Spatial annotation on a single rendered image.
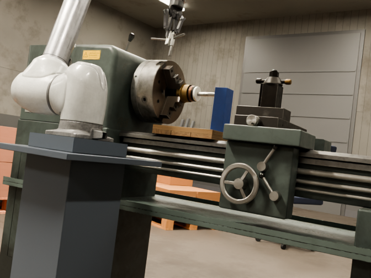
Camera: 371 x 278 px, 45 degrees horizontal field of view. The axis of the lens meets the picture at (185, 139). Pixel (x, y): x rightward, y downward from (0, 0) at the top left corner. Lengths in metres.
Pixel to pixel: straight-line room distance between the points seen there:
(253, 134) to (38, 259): 0.87
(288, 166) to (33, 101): 0.96
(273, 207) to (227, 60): 8.76
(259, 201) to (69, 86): 0.80
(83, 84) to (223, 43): 8.99
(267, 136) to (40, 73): 0.86
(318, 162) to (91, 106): 0.86
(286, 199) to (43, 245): 0.85
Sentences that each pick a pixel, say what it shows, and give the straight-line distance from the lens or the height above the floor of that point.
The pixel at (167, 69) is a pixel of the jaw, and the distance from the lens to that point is 2.12.
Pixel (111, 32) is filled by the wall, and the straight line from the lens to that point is 10.76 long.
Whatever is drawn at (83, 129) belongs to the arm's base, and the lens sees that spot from 1.59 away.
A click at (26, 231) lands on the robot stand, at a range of 1.68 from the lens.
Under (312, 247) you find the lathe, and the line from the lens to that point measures 1.61.
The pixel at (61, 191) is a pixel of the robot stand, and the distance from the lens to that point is 1.53.
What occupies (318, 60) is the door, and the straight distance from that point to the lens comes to 9.31.
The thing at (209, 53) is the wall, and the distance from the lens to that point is 10.65.
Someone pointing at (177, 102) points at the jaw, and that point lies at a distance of 2.13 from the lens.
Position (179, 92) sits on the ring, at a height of 1.07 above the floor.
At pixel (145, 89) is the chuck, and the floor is 1.07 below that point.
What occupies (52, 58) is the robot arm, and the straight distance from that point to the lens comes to 1.78.
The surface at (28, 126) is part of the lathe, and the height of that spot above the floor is 0.83.
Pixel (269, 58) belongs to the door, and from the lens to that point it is 9.76.
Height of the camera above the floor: 0.79
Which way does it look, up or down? 2 degrees up
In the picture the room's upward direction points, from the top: 7 degrees clockwise
